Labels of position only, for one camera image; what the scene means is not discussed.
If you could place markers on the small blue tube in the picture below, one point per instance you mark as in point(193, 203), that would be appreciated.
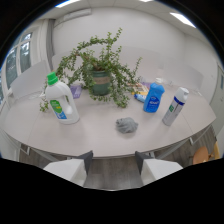
point(140, 97)

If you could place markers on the grey crumpled cloth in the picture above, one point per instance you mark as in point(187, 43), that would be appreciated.
point(126, 125)

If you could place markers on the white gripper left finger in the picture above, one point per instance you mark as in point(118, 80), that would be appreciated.
point(71, 168)

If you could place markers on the green potted plant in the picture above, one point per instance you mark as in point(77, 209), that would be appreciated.
point(100, 71)

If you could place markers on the white green-capped detergent bottle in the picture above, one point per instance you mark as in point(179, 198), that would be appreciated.
point(61, 103)

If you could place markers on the blue dish soap bottle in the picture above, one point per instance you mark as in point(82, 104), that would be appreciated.
point(153, 97)

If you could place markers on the ceiling light panel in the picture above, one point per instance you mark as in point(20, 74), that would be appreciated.
point(66, 3)
point(182, 19)

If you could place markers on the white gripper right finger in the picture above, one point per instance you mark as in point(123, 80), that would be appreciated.
point(154, 168)

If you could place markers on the window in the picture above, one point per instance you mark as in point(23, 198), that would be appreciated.
point(18, 58)

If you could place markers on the wooden stool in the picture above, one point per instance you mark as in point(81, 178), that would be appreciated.
point(202, 155)

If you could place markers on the white spray can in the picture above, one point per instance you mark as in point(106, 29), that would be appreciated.
point(175, 106)

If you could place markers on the colourful printed box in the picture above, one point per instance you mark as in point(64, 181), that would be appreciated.
point(141, 88)

